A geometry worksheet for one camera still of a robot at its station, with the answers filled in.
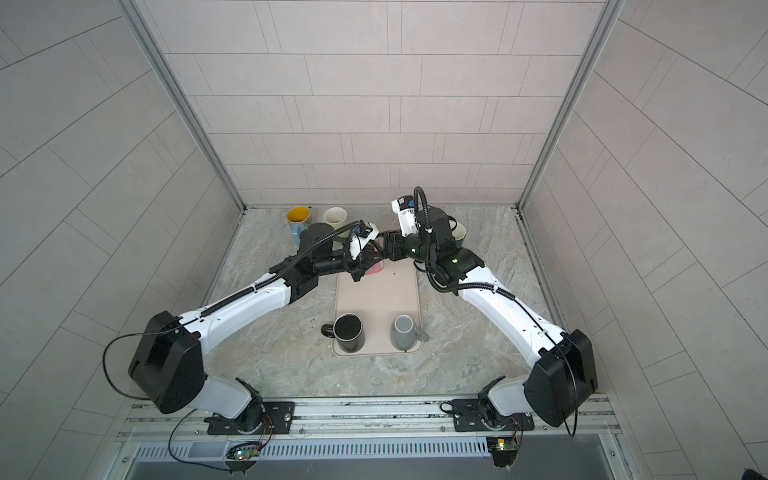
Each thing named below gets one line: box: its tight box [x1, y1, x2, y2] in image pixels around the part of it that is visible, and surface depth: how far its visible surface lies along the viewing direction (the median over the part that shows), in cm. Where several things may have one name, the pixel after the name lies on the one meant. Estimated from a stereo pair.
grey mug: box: [390, 314, 429, 352], surface depth 82 cm
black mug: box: [320, 312, 365, 351], surface depth 79 cm
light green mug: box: [323, 206, 350, 238], surface depth 105 cm
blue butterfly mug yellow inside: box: [286, 205, 311, 246], surface depth 102 cm
